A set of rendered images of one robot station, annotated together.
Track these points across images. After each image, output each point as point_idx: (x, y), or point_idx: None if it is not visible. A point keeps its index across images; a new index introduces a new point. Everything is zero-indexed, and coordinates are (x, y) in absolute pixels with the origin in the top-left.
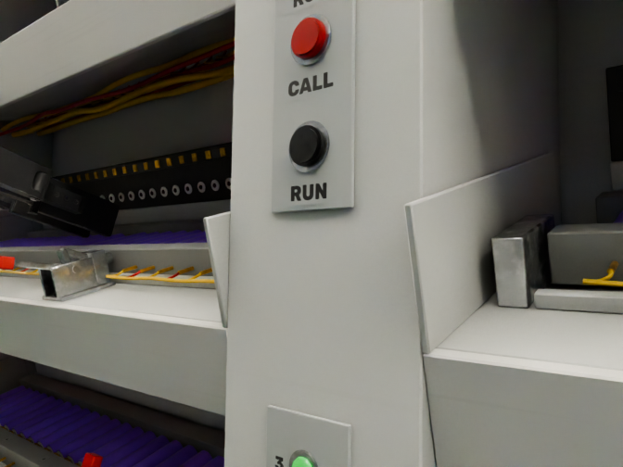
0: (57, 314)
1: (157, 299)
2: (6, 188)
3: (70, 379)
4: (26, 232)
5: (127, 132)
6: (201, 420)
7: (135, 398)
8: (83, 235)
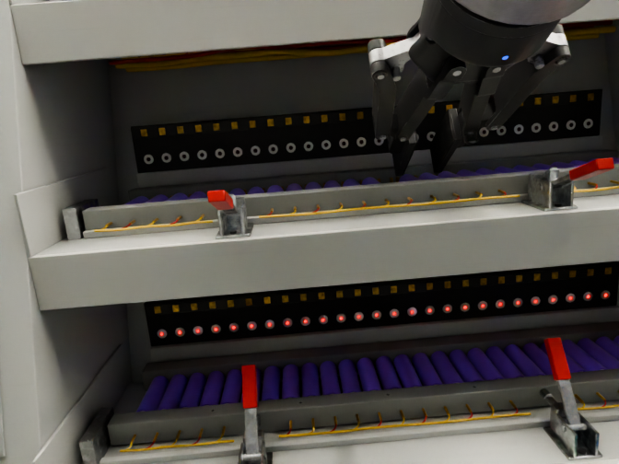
0: (594, 215)
1: None
2: (501, 115)
3: (236, 349)
4: (110, 191)
5: (274, 81)
6: (455, 331)
7: (360, 338)
8: (403, 173)
